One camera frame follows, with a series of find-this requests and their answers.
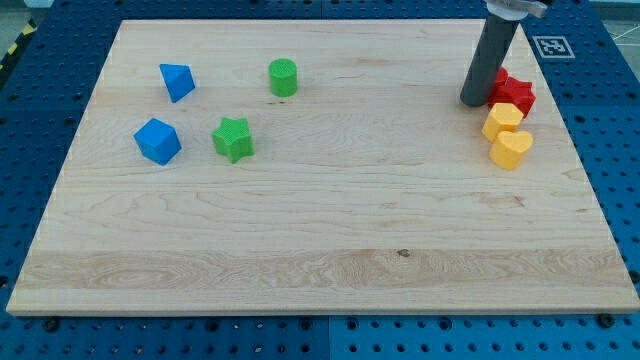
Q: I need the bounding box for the wooden board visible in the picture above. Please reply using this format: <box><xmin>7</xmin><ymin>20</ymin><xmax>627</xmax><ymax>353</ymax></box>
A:
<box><xmin>7</xmin><ymin>20</ymin><xmax>639</xmax><ymax>316</ymax></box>

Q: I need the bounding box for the green star block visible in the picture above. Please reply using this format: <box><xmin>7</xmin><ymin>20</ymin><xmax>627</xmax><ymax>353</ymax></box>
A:
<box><xmin>211</xmin><ymin>117</ymin><xmax>254</xmax><ymax>164</ymax></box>

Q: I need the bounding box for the green cylinder block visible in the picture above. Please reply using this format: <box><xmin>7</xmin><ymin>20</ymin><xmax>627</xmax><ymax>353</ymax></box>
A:
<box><xmin>268</xmin><ymin>58</ymin><xmax>298</xmax><ymax>97</ymax></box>

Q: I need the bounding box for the blue cube block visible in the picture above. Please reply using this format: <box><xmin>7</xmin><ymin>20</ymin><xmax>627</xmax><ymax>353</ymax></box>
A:
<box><xmin>134</xmin><ymin>118</ymin><xmax>182</xmax><ymax>166</ymax></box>

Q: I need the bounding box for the blue triangular prism block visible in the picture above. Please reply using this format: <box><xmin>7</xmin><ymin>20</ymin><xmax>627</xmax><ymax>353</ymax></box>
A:
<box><xmin>159</xmin><ymin>64</ymin><xmax>195</xmax><ymax>103</ymax></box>

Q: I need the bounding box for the yellow heart block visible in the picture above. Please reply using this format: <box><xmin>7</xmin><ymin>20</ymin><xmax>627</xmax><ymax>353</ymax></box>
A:
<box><xmin>489</xmin><ymin>131</ymin><xmax>534</xmax><ymax>170</ymax></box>

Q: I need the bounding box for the yellow pentagon block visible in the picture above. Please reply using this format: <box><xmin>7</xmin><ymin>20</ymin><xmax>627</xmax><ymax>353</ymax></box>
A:
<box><xmin>481</xmin><ymin>103</ymin><xmax>524</xmax><ymax>143</ymax></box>

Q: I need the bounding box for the red star block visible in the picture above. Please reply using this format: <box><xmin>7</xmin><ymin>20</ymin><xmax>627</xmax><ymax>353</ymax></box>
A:
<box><xmin>487</xmin><ymin>77</ymin><xmax>536</xmax><ymax>118</ymax></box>

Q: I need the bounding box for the red block behind rod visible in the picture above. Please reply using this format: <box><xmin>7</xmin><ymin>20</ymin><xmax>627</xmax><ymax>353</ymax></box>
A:
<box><xmin>494</xmin><ymin>67</ymin><xmax>509</xmax><ymax>87</ymax></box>

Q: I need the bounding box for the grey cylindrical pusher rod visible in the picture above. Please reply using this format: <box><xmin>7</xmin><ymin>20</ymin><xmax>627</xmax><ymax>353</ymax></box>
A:
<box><xmin>460</xmin><ymin>13</ymin><xmax>519</xmax><ymax>107</ymax></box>

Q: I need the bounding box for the white fiducial marker tag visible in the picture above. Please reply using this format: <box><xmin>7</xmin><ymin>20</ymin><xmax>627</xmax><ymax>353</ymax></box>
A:
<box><xmin>533</xmin><ymin>35</ymin><xmax>575</xmax><ymax>59</ymax></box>

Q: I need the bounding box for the black yellow hazard tape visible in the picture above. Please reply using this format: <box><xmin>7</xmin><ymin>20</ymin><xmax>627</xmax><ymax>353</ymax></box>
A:
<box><xmin>1</xmin><ymin>17</ymin><xmax>37</xmax><ymax>73</ymax></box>

